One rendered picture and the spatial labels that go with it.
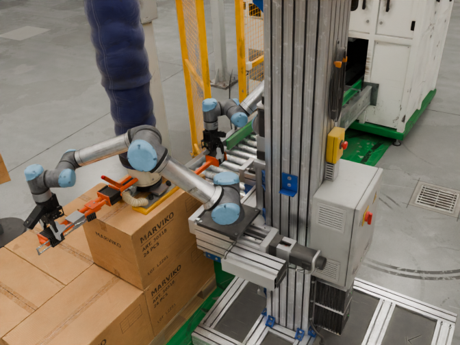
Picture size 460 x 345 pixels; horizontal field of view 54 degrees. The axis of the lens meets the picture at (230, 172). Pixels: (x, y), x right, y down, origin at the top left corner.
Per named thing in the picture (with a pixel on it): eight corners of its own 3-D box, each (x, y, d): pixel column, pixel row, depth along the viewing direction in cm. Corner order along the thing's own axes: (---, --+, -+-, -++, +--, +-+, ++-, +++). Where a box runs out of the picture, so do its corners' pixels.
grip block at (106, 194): (110, 192, 234) (107, 183, 231) (123, 198, 229) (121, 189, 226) (98, 200, 229) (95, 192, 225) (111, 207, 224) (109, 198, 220)
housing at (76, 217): (78, 217, 219) (75, 209, 216) (87, 222, 215) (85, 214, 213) (66, 225, 214) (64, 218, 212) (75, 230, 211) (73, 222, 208)
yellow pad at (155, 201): (174, 176, 260) (173, 170, 257) (187, 182, 255) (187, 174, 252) (131, 209, 238) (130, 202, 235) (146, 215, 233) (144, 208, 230)
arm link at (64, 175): (76, 160, 192) (50, 161, 192) (68, 175, 183) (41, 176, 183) (81, 175, 196) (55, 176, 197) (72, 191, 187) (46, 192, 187)
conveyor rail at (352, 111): (365, 103, 446) (367, 85, 436) (370, 104, 444) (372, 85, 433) (233, 241, 292) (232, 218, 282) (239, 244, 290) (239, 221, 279)
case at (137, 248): (162, 207, 303) (153, 155, 280) (210, 227, 283) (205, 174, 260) (93, 262, 263) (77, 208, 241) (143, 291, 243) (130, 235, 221)
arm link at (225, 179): (240, 190, 214) (239, 166, 206) (240, 209, 203) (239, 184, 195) (215, 192, 214) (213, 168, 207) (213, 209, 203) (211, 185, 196)
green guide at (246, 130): (308, 77, 469) (309, 69, 464) (317, 79, 463) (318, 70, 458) (218, 147, 362) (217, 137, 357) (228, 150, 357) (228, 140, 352)
